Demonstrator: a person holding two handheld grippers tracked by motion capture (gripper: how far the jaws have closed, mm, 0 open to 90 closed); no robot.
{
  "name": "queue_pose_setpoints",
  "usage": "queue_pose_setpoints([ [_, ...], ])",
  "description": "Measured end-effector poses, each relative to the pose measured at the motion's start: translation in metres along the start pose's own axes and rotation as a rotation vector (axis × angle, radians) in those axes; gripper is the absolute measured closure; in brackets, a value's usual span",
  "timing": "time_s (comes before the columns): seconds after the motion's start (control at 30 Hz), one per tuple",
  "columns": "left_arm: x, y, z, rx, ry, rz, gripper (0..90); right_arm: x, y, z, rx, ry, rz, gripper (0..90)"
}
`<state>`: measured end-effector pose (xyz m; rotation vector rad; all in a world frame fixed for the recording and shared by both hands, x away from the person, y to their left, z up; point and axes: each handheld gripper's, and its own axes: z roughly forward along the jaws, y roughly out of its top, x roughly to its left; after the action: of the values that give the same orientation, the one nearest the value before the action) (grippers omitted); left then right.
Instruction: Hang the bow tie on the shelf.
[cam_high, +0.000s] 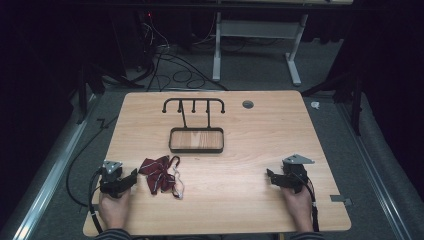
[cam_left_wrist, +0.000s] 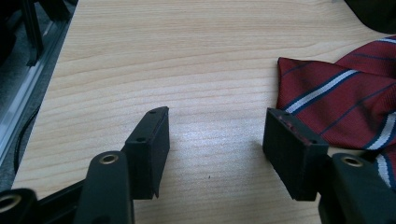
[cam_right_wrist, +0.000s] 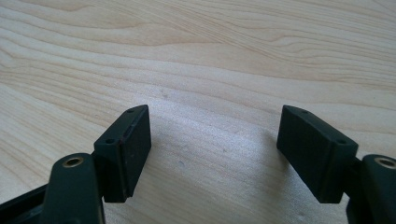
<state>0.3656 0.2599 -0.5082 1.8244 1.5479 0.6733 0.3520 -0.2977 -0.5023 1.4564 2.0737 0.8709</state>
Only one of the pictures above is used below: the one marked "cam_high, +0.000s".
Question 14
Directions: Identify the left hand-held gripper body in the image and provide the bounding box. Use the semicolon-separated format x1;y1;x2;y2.
99;160;132;200

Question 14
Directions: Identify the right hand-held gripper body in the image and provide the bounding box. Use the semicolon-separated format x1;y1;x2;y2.
279;153;316;195

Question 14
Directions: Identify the dark red striped bow tie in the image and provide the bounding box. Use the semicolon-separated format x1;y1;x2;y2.
137;154;185;201

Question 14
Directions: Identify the black metal hook rack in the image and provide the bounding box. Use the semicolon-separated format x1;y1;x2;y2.
161;97;227;155

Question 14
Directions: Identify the person's left hand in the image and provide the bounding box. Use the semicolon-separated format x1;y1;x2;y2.
98;188;132;232

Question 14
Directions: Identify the person's right hand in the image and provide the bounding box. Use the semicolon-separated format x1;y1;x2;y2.
280;185;315;233

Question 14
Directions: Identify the grey tape piece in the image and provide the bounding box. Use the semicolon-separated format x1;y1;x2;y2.
329;194;353;207

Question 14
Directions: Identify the black metal stand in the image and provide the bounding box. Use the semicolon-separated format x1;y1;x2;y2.
300;68;365;137
68;61;145;125

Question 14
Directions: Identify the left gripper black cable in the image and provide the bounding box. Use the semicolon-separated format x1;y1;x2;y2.
87;167;105;235

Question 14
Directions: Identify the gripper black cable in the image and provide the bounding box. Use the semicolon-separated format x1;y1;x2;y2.
87;167;105;235
292;172;321;233

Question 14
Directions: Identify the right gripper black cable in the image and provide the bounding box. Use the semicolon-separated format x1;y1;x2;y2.
292;172;321;233

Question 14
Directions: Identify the black floor cable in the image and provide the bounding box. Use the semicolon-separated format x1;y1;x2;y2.
65;114;120;208

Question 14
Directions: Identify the aluminium floor rail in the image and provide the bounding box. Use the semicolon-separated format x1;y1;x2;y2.
11;94;101;240
334;101;416;240

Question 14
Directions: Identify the bundle of black floor cables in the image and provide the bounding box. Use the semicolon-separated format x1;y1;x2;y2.
136;13;230;93

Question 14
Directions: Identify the white metal desk frame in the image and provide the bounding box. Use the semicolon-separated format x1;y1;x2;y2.
212;11;310;87

